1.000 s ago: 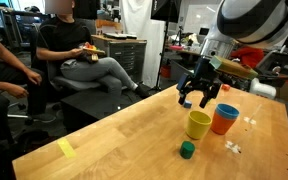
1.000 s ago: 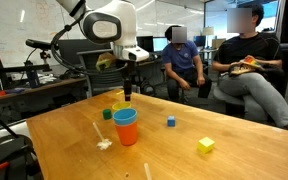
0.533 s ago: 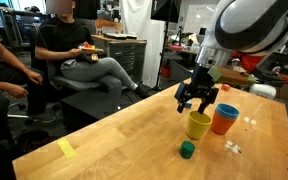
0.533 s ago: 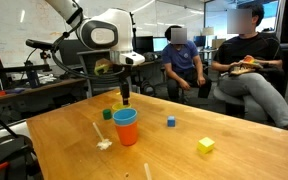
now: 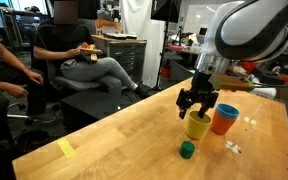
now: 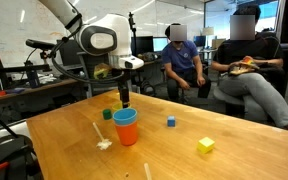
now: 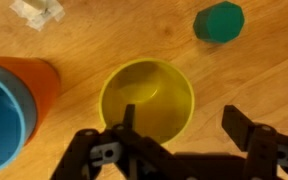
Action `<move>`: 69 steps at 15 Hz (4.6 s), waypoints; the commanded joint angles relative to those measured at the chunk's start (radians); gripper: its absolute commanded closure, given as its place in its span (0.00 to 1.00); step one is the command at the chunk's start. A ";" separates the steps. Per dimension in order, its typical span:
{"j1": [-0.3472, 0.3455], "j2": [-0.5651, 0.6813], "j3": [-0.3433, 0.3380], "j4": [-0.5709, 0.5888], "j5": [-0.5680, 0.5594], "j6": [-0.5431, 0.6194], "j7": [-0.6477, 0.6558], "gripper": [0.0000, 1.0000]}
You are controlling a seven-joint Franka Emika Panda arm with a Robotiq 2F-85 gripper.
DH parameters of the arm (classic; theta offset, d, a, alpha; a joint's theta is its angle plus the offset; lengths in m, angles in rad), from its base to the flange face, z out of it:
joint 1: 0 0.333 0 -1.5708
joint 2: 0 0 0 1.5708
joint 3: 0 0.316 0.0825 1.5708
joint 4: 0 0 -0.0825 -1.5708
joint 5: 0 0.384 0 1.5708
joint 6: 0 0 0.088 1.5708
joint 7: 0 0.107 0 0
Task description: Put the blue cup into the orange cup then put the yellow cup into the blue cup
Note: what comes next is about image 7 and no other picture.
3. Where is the green octagonal block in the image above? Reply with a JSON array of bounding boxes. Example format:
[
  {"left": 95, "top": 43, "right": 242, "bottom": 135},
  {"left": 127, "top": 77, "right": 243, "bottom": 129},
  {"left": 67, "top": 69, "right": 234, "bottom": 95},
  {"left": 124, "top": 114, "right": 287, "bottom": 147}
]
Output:
[{"left": 192, "top": 0, "right": 246, "bottom": 44}]

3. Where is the clear straw with white tape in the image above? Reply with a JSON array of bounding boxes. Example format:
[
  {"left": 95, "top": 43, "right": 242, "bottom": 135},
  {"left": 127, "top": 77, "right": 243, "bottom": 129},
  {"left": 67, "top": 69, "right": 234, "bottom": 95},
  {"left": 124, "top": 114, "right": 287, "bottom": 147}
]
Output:
[{"left": 9, "top": 0, "right": 66, "bottom": 32}]

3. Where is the yellow plastic cup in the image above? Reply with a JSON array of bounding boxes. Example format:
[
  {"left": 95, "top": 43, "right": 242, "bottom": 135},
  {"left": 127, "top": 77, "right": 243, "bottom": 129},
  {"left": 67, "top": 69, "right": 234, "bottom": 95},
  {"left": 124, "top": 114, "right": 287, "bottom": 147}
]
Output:
[{"left": 98, "top": 58, "right": 196, "bottom": 145}]

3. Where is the orange plastic cup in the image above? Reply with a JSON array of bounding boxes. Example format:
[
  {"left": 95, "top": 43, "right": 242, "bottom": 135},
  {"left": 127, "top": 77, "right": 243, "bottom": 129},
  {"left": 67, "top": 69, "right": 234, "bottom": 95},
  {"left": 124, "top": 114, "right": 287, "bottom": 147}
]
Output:
[{"left": 0, "top": 55, "right": 62, "bottom": 144}]

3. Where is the blue plastic cup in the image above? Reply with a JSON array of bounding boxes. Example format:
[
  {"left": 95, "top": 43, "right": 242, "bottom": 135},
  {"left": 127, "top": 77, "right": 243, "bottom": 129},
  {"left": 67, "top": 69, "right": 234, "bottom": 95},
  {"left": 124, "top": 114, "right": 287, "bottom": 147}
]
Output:
[{"left": 0, "top": 61, "right": 38, "bottom": 176}]

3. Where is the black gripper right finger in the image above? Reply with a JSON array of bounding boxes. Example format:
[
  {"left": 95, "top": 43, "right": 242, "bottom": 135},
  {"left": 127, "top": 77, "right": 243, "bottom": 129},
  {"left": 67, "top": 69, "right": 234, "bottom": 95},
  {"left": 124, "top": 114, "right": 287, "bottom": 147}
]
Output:
[{"left": 222, "top": 105, "right": 288, "bottom": 180}]

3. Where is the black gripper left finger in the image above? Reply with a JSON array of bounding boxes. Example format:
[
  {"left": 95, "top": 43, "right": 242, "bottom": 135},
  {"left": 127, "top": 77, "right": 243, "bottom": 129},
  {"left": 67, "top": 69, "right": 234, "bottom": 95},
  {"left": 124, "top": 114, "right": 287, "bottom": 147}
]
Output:
[{"left": 50, "top": 103, "right": 198, "bottom": 180}]

